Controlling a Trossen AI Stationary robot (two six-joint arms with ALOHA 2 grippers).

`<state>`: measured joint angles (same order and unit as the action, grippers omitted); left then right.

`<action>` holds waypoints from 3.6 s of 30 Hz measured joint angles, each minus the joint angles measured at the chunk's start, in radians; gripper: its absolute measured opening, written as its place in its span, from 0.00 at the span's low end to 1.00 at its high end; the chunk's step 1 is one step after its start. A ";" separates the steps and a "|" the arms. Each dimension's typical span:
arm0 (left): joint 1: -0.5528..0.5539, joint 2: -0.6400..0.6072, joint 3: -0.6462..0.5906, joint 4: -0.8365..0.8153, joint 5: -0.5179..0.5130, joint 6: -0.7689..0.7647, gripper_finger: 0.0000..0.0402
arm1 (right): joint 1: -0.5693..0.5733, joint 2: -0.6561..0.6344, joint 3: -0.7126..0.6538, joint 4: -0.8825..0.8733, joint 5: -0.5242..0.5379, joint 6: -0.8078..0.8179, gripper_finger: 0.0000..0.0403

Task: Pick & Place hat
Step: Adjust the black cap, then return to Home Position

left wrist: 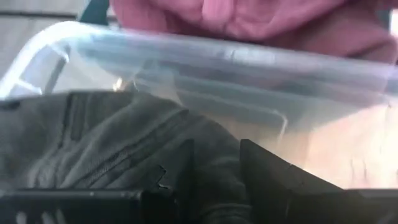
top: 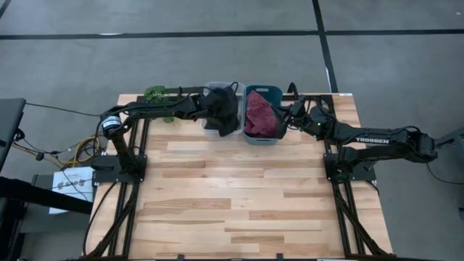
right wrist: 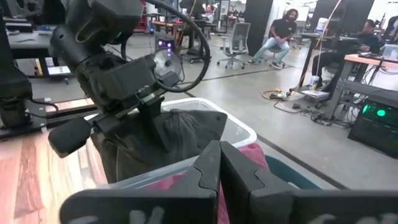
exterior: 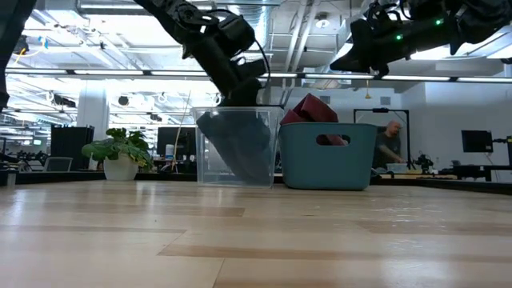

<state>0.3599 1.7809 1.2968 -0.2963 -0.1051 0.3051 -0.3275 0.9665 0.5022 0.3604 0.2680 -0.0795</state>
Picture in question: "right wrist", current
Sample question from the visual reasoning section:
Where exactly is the maroon baseball cap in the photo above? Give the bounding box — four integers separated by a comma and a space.
146, 142, 271, 224

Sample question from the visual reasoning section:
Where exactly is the yellow floor cable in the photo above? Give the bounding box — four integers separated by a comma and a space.
261, 88, 284, 101

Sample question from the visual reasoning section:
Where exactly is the dark green baseball cap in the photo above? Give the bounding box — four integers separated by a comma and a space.
90, 108, 228, 184

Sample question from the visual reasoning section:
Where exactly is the black box with purple lights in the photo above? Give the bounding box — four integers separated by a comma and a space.
154, 34, 177, 54

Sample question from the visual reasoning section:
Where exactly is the round grey disc device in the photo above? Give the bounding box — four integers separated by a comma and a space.
152, 49, 183, 78

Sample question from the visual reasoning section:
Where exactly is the grey office chair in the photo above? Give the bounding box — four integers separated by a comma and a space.
216, 22, 251, 70

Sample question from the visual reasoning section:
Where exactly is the teal plastic bin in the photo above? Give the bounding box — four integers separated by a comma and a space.
264, 154, 323, 190

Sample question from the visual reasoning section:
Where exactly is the black left wrist camera cable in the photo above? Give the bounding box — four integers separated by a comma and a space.
146, 0, 211, 93

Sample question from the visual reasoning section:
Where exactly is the grey work table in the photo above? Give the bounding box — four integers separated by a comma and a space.
6, 29, 60, 60

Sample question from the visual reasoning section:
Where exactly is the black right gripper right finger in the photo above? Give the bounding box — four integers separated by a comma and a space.
220, 141, 295, 224

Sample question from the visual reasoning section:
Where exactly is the black box with green light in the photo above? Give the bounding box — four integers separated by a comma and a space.
347, 95, 398, 159

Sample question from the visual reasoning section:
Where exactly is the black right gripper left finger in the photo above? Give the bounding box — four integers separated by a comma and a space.
169, 140, 223, 192

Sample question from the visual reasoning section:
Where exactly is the black metal table frame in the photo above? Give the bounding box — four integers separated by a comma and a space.
0, 99, 100, 139

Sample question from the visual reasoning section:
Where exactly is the orange-topped desk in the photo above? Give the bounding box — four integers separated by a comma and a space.
323, 52, 398, 121

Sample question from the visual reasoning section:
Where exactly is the white bucket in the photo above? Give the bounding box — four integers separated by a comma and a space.
315, 17, 330, 34

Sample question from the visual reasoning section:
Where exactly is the clear plastic bin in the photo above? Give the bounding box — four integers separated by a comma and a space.
83, 98, 258, 190

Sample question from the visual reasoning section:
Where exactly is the person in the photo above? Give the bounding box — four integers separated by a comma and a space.
247, 8, 300, 70
310, 19, 386, 93
200, 3, 217, 24

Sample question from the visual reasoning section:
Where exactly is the black floor cable bundle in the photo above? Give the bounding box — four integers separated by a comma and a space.
273, 99, 352, 128

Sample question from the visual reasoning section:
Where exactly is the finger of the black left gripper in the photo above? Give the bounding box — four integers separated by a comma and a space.
138, 94, 170, 152

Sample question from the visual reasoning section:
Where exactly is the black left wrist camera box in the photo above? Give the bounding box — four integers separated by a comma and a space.
93, 57, 158, 103

